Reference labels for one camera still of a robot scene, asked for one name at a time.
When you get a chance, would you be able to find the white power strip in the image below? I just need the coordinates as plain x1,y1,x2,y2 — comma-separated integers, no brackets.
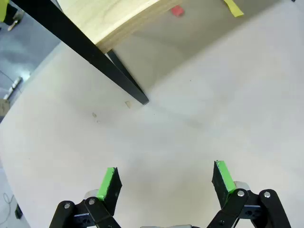
3,76,23,100

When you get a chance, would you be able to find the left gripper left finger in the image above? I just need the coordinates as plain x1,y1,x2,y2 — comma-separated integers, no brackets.
48,167,123,228

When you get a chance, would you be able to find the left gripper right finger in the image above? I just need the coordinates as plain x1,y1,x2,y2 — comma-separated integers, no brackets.
206,160,292,228

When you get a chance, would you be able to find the red paper scrap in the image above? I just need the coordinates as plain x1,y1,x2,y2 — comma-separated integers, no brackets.
171,6,185,18

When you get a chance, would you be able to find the two-tier wooden shelf black frame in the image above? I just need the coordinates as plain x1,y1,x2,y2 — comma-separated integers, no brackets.
10,0,183,105

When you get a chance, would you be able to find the person in yellow apron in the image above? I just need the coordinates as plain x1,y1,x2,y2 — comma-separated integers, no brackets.
0,0,24,32

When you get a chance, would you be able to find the small black box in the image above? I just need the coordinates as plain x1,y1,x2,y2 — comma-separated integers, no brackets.
14,205,24,219

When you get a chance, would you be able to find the brown cardboard piece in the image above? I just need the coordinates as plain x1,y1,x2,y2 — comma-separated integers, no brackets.
0,99,10,119

